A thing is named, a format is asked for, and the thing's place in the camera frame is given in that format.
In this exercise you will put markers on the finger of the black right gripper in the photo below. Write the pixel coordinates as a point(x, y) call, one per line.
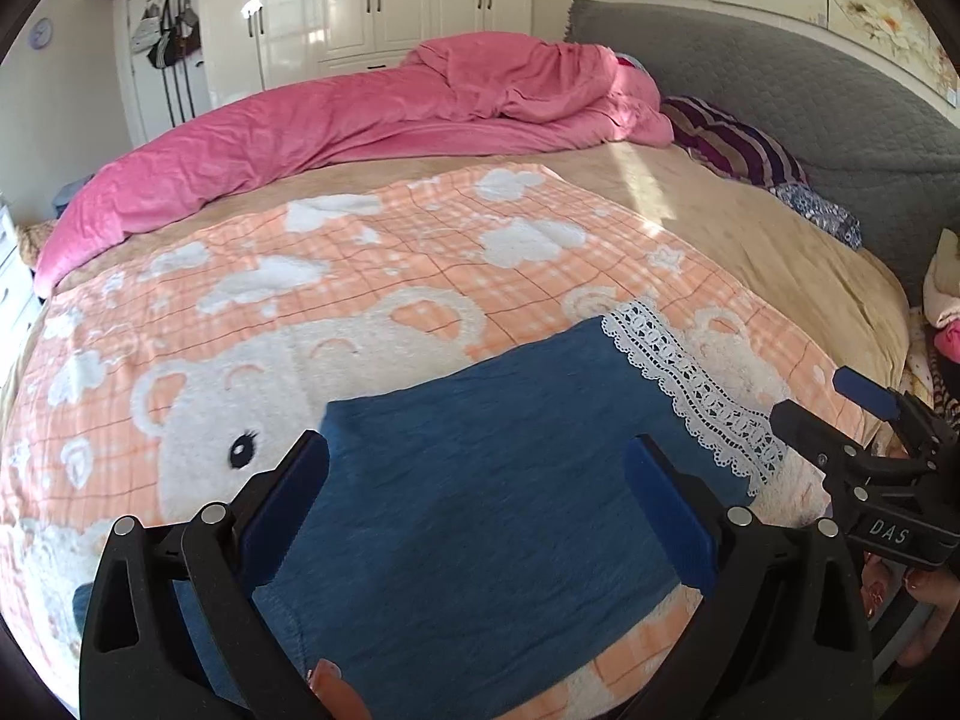
point(829, 450)
point(881, 402)

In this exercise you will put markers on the hanging bags on door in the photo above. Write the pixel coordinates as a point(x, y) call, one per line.
point(167, 35)

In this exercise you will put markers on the purple wall clock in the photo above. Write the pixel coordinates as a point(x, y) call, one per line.
point(41, 34)

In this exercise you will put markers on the pink duvet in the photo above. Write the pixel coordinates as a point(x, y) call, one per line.
point(476, 94)

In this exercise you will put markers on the beige bed sheet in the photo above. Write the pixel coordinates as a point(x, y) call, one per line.
point(750, 239)

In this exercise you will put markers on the white wardrobe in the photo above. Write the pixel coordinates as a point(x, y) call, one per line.
point(360, 7)

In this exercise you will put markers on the purple striped pillow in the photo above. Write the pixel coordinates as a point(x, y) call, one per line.
point(729, 147)

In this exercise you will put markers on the grey padded headboard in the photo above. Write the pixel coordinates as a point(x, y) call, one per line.
point(866, 142)

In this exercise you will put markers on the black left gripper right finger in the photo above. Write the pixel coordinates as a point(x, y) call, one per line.
point(779, 631)

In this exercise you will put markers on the blue denim pants lace hem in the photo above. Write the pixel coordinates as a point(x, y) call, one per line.
point(476, 541)

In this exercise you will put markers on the peach bear print blanket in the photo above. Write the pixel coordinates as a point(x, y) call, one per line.
point(300, 329)

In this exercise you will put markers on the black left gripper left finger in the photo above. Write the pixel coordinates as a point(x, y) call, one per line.
point(138, 660)

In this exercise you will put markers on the blue floral pillow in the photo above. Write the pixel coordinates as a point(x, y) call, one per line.
point(828, 216)

